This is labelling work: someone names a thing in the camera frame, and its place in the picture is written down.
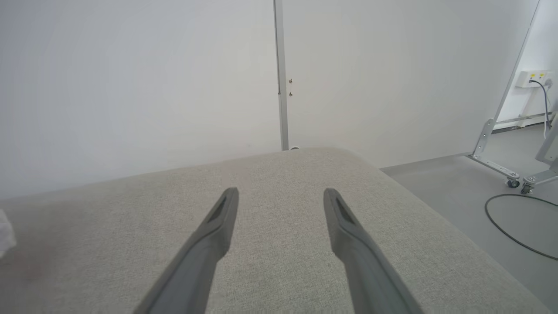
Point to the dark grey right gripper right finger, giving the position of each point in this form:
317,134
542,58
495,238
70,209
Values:
362,261

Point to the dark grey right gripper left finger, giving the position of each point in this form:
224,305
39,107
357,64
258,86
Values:
205,253

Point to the red and white garment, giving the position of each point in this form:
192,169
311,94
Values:
5,233

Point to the grey metal frame with caster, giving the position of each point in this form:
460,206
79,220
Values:
547,152
484,136

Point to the grey metal partition post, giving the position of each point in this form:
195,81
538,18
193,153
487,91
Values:
282,87

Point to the white wall socket box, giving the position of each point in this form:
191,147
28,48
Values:
525,77

